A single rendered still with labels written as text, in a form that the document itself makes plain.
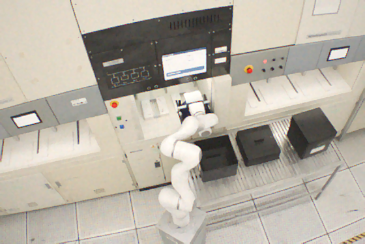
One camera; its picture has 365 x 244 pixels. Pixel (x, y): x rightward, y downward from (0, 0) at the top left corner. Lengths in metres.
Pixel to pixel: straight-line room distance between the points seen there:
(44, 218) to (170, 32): 2.42
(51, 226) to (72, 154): 1.06
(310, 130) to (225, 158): 0.71
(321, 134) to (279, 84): 0.72
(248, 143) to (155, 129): 0.76
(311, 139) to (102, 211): 2.12
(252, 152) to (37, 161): 1.78
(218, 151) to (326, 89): 1.21
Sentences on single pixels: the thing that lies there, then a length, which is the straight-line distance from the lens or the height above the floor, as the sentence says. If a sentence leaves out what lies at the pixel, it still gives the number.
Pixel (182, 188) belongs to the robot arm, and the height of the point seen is 1.28.
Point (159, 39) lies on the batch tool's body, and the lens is 1.83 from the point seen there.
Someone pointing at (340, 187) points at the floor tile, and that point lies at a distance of 3.51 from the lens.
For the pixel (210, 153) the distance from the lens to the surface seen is 2.50.
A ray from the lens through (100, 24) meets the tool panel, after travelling 1.73.
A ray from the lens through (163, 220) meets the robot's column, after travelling 2.27.
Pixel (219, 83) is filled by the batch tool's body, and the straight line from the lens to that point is 2.13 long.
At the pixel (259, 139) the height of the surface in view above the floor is 0.89.
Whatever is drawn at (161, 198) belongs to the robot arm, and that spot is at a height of 1.17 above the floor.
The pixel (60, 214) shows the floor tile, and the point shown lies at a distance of 3.40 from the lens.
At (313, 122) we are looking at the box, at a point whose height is 1.01.
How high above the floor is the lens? 2.88
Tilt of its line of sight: 52 degrees down
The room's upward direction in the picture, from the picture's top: 5 degrees counter-clockwise
